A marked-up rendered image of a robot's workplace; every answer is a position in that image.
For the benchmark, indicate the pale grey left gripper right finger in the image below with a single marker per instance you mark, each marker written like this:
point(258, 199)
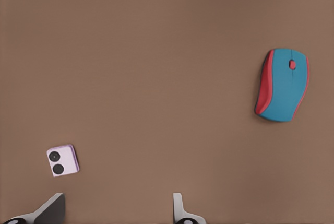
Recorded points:
point(179, 208)

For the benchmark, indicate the lilac folded flip phone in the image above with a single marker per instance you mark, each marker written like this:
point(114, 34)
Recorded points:
point(63, 160)

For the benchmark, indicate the blue and red computer mouse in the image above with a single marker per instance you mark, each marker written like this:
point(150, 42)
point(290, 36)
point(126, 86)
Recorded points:
point(283, 88)

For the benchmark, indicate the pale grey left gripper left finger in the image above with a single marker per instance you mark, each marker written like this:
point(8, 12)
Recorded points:
point(49, 209)

